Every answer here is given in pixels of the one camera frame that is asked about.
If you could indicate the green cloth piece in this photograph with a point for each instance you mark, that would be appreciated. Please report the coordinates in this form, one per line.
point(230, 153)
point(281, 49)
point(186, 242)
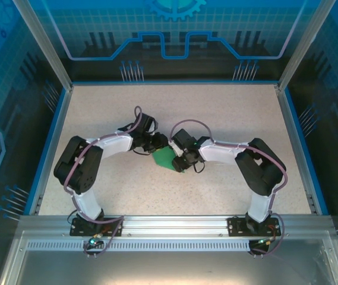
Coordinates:
point(164, 158)

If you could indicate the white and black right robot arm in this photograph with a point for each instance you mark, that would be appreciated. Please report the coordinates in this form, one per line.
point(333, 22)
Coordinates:
point(260, 172)

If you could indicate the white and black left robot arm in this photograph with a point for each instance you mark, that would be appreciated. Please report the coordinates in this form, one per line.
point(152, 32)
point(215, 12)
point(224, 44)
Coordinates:
point(79, 169)

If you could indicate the slotted metal strip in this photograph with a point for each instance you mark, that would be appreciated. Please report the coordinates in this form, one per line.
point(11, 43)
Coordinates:
point(171, 245)

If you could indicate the right connector board green light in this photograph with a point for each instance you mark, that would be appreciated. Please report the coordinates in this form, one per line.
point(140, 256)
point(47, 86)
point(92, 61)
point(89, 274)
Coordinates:
point(263, 242)

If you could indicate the connector board green light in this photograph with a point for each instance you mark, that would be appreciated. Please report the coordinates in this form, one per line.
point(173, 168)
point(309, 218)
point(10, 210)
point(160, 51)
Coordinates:
point(263, 242)
point(93, 243)

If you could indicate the left connector board green light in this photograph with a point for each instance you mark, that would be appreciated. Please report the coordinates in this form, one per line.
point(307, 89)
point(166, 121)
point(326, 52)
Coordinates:
point(93, 243)

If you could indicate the aluminium back rail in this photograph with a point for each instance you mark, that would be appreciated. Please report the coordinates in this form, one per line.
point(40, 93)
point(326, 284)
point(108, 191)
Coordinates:
point(174, 83)

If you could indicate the aluminium mounting rail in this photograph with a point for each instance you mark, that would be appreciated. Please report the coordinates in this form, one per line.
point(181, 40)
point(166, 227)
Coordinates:
point(174, 225)

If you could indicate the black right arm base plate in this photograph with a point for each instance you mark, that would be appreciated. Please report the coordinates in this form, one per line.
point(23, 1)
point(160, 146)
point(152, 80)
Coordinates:
point(237, 227)

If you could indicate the aluminium side rail blue trim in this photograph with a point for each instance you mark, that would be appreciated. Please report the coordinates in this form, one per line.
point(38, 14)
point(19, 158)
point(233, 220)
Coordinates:
point(53, 148)
point(296, 148)

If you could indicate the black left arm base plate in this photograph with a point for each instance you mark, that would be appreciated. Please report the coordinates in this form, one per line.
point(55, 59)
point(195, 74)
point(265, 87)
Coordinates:
point(79, 228)

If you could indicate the aluminium frame post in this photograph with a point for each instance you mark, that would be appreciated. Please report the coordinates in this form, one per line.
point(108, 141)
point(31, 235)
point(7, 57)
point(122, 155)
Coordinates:
point(305, 44)
point(50, 53)

